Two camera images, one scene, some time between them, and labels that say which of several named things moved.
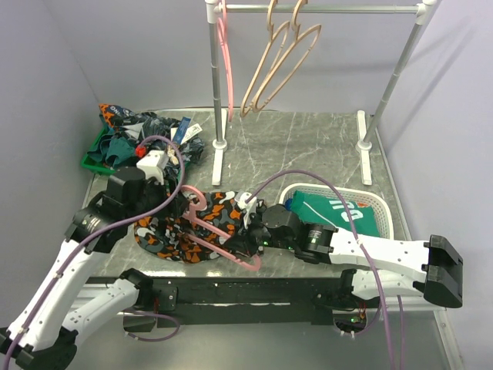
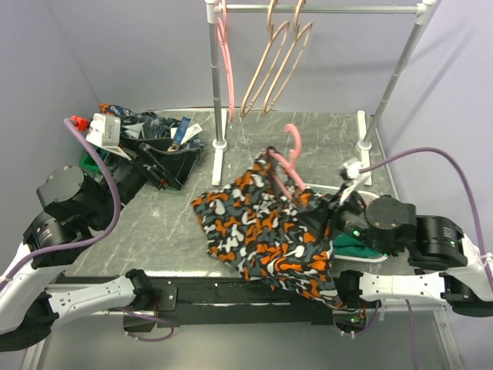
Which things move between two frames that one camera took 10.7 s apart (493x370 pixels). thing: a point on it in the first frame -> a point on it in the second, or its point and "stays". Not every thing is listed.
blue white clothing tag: x=182 y=132 stays
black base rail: x=239 y=302 stays
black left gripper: x=176 y=207 -> x=175 y=164
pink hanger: x=223 y=25 stays
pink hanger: x=253 y=264 -> x=290 y=165
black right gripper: x=250 y=248 -> x=326 y=207
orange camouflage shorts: x=166 y=237 -> x=256 y=226
